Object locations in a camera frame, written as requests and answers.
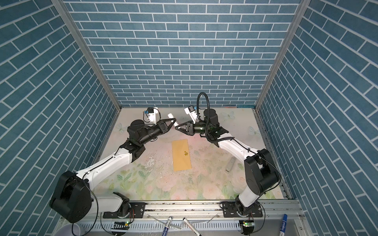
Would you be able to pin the black white marker pen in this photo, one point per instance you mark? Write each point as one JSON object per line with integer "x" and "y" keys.
{"x": 197, "y": 233}

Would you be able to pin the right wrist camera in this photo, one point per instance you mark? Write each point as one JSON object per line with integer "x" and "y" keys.
{"x": 191, "y": 111}

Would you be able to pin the aluminium rail frame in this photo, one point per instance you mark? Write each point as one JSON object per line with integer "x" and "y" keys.
{"x": 205, "y": 216}

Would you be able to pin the yellow envelope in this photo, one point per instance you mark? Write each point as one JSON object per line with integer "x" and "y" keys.
{"x": 181, "y": 155}

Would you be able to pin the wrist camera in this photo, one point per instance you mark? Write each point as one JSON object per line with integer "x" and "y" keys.
{"x": 191, "y": 111}
{"x": 151, "y": 115}

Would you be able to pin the white bowl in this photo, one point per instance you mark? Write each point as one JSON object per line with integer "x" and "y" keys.
{"x": 70, "y": 230}

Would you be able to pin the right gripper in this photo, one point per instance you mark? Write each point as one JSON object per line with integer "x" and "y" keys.
{"x": 191, "y": 130}

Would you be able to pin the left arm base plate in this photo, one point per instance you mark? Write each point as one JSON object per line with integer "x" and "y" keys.
{"x": 135, "y": 210}

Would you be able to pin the blue marker pen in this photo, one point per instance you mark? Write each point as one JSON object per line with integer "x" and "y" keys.
{"x": 167, "y": 226}

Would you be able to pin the white glue stick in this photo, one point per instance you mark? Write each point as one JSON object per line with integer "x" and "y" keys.
{"x": 170, "y": 115}

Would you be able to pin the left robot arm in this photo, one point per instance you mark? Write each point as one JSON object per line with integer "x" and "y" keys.
{"x": 73, "y": 196}

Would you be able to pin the blue marker right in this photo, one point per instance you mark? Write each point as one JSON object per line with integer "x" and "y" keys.
{"x": 283, "y": 225}

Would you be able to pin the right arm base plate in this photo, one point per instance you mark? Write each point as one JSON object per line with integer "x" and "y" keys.
{"x": 233, "y": 209}

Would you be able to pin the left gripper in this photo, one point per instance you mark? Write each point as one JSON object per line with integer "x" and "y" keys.
{"x": 162, "y": 128}

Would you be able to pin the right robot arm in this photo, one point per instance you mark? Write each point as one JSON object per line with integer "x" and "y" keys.
{"x": 261, "y": 174}

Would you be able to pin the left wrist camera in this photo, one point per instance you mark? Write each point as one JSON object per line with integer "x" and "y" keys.
{"x": 151, "y": 115}

